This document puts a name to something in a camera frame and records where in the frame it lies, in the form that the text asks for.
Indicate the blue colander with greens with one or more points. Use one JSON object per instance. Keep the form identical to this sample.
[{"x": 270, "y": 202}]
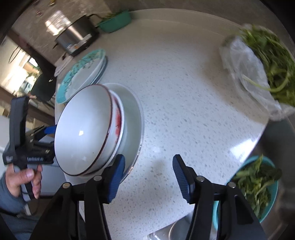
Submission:
[{"x": 258, "y": 181}]

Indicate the person's left forearm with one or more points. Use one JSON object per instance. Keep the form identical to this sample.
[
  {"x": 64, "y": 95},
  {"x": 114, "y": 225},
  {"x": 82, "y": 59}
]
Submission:
[{"x": 11, "y": 207}]

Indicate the person's left hand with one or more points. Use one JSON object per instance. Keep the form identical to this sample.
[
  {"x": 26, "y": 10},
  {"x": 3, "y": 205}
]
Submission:
[{"x": 15, "y": 179}]

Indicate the white bowl blue rim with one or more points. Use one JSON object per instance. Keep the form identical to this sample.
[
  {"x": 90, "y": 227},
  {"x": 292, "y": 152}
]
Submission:
[{"x": 133, "y": 132}]

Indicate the teal floral plate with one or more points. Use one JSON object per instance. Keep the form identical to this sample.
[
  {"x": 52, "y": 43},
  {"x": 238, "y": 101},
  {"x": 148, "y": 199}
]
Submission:
[
  {"x": 82, "y": 74},
  {"x": 101, "y": 72}
]

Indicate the stainless steel pot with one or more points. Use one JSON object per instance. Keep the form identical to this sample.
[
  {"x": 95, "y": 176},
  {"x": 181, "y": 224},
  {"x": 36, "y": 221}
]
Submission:
[{"x": 78, "y": 36}]

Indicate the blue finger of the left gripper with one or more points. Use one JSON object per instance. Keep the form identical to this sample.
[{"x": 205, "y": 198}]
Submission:
[{"x": 49, "y": 130}]

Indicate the teal basin with greens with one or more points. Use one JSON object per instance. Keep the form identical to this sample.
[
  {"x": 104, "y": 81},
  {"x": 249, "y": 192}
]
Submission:
[{"x": 114, "y": 21}]

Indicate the plastic bag of greens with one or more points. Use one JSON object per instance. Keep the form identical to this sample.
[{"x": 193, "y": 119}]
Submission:
[{"x": 262, "y": 69}]

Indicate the white bowl red flowers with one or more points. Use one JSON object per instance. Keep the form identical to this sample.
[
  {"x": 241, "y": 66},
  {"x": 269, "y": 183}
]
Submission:
[{"x": 89, "y": 130}]

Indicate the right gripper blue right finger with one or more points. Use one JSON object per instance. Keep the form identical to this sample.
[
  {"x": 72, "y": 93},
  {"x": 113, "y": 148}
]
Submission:
[{"x": 185, "y": 177}]

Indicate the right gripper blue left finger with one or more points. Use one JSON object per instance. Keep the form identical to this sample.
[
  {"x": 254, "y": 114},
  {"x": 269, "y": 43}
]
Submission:
[{"x": 113, "y": 177}]

